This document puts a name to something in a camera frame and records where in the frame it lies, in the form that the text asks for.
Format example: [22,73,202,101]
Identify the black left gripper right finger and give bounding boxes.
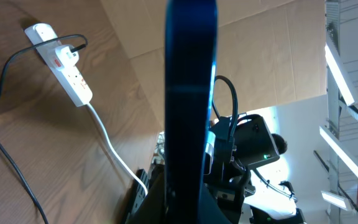
[202,189,231,224]

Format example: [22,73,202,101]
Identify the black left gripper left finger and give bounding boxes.
[129,173,165,224]

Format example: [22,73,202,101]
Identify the black USB charging cable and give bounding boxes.
[0,33,89,224]

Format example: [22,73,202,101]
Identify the blue Galaxy smartphone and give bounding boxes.
[165,0,218,223]

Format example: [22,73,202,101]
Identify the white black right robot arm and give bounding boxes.
[201,114,306,223]

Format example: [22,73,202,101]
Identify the white USB charger adapter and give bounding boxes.
[48,45,79,71]

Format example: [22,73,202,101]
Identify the seated person in background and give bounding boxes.
[272,133,288,154]

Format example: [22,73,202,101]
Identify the white ceiling light fixtures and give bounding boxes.
[321,40,358,206]

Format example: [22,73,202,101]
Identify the white power strip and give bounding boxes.
[24,23,93,107]

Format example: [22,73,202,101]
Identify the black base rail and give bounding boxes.
[121,165,164,224]

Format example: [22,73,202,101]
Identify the white power strip cord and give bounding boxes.
[86,102,149,197]

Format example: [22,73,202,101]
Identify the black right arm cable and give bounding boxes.
[211,75,239,144]

